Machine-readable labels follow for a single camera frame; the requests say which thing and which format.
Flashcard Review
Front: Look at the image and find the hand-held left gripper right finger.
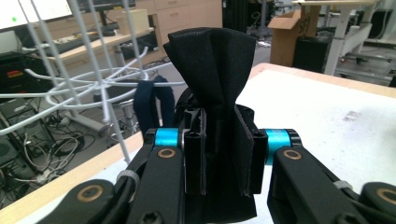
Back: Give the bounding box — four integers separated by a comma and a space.
233, 105, 353, 224

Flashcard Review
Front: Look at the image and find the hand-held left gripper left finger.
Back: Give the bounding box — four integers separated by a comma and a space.
126, 106, 208, 224

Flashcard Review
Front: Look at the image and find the white wire rack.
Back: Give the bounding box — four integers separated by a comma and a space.
0, 0, 188, 165

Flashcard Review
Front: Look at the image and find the black bow tie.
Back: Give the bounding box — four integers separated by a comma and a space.
163, 26, 259, 224

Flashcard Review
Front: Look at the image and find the black round stool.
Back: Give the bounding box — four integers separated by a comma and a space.
92, 85, 142, 147

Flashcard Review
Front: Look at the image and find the white metal stand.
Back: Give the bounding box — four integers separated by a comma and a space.
49, 45, 126, 134

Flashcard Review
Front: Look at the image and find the black cabinet box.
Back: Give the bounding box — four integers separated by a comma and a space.
291, 35, 332, 75

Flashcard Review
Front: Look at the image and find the brown cardboard box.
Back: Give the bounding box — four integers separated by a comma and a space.
268, 5, 322, 68

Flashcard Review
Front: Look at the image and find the white desk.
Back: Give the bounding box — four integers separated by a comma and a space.
291, 0, 394, 77

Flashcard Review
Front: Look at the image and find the black computer tower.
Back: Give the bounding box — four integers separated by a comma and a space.
0, 50, 54, 95
0, 98, 58, 151

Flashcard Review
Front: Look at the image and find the wooden desk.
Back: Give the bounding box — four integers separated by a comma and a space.
21, 27, 156, 68

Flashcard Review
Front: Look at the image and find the beige box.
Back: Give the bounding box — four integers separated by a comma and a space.
115, 7, 150, 36

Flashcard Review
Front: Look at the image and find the wooden drawer cabinet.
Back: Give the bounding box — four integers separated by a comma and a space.
135, 0, 224, 43

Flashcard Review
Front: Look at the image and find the computer monitor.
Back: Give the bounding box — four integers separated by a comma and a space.
0, 0, 75, 31

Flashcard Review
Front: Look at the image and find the floor cable tangle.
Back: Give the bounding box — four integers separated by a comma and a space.
0, 118, 96, 194

